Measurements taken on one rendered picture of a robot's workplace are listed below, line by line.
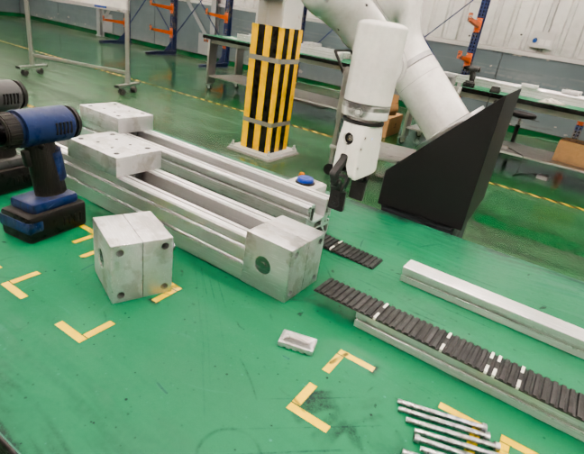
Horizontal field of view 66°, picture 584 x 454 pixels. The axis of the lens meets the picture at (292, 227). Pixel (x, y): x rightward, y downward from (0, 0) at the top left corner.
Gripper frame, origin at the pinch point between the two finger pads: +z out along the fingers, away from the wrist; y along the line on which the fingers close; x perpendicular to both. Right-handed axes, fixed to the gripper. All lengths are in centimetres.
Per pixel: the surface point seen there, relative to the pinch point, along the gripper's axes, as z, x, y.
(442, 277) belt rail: 8.0, -21.4, -0.2
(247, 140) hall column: 78, 221, 249
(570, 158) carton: 61, -28, 472
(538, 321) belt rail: 8.0, -37.8, -1.5
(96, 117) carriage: 0, 71, -5
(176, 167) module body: 5.2, 41.9, -4.9
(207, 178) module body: 5.0, 31.9, -4.9
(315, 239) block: 1.8, -3.7, -17.0
